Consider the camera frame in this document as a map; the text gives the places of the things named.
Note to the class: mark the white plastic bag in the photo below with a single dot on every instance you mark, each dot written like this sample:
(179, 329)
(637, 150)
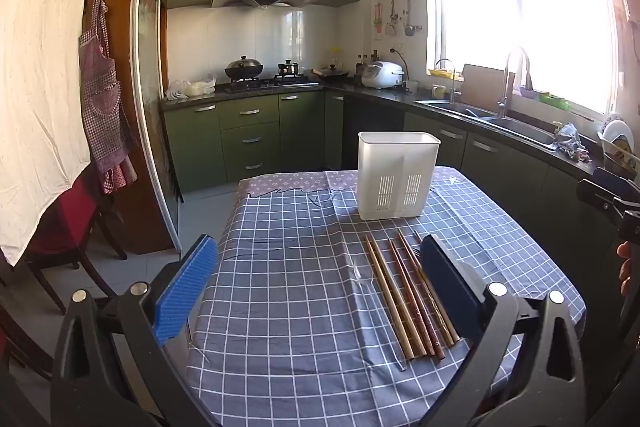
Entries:
(192, 88)

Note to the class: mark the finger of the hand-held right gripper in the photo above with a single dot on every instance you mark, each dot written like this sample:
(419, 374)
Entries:
(617, 183)
(597, 195)

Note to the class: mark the white plastic utensil holder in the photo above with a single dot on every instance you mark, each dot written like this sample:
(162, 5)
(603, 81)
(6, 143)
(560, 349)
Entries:
(395, 167)

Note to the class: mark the green containers on sill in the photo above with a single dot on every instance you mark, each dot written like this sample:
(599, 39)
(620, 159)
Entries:
(550, 99)

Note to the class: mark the red checked apron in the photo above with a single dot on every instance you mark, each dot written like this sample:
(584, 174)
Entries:
(100, 107)

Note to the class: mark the wooden chair red cushion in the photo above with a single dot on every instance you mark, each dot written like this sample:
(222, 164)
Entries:
(65, 227)

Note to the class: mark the wooden cutting board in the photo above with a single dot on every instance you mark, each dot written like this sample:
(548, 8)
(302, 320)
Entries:
(482, 87)

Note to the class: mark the steel double sink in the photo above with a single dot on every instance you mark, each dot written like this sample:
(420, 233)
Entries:
(520, 129)

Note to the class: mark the tall steel faucet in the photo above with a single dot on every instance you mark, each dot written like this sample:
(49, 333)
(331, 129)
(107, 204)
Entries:
(503, 92)

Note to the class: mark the dark condiment bottles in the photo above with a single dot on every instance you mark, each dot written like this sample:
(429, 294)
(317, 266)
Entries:
(362, 64)

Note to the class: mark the black gas stove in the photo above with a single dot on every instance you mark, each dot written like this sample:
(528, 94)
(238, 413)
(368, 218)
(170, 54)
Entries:
(270, 84)

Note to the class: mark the olive bamboo chopstick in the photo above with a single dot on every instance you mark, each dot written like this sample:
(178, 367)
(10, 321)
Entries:
(386, 302)
(395, 297)

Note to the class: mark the white hanging cloth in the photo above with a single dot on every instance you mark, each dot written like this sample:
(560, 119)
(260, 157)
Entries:
(40, 82)

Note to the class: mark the white cup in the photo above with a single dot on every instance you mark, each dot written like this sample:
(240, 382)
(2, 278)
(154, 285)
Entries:
(412, 87)

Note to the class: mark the black frying pan with lid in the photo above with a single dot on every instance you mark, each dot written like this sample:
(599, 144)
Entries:
(331, 73)

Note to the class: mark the crumpled shiny bag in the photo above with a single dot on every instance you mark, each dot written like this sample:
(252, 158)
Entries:
(570, 142)

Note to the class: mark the dish rack with plates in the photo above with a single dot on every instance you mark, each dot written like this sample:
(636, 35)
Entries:
(617, 142)

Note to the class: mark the dark kitchen countertop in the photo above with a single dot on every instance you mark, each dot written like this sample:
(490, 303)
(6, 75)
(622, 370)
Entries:
(380, 93)

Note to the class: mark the person's right hand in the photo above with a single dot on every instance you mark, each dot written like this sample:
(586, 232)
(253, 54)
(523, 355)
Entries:
(625, 267)

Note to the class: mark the mauve patterned table cover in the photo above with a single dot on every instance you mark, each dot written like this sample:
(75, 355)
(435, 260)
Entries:
(280, 184)

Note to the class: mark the hanging kitchen utensils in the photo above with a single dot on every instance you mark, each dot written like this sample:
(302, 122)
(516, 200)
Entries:
(409, 24)

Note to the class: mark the kitchen window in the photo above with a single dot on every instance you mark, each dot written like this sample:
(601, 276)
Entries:
(525, 22)

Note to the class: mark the small steel faucet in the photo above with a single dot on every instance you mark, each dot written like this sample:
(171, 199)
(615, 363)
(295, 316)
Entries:
(452, 89)

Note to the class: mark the black wok with lid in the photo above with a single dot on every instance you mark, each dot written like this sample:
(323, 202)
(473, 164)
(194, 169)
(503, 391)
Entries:
(244, 68)

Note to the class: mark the blue checked tablecloth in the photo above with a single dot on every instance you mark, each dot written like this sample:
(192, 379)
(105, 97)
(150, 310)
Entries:
(300, 282)

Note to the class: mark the dark kettle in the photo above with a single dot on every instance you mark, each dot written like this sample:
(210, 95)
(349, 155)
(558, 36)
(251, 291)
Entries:
(288, 69)

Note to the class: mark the white rice cooker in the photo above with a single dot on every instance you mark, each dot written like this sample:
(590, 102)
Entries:
(382, 76)

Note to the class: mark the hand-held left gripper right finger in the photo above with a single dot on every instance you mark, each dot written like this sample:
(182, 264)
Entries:
(447, 287)

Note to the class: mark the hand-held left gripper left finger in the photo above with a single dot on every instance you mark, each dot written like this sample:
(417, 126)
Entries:
(186, 287)

